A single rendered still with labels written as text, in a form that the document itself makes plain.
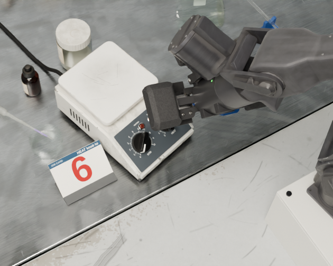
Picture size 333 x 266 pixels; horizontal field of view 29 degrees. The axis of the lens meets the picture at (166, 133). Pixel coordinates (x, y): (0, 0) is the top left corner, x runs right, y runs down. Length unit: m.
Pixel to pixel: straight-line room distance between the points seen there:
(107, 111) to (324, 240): 0.38
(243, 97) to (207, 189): 0.29
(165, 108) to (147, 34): 0.37
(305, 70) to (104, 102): 0.39
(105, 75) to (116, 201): 0.20
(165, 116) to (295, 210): 0.23
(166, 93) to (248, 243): 0.29
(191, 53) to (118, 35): 0.45
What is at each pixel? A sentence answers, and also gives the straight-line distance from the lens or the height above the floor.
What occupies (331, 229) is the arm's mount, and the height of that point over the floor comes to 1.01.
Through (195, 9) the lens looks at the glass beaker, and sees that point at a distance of 1.18.
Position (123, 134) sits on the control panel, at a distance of 1.02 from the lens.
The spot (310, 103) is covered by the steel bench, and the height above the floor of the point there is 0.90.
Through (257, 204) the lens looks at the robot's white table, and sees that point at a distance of 1.05.
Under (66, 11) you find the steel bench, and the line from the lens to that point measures 1.25.
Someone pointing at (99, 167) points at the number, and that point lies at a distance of 1.04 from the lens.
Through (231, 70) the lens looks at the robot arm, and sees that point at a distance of 0.75.
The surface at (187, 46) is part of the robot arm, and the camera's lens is 0.77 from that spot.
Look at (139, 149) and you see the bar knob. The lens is 1.01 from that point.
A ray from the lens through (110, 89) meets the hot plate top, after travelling 1.03.
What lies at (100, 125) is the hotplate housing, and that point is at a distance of 1.02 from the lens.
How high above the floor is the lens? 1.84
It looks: 60 degrees down
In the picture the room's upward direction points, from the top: 5 degrees clockwise
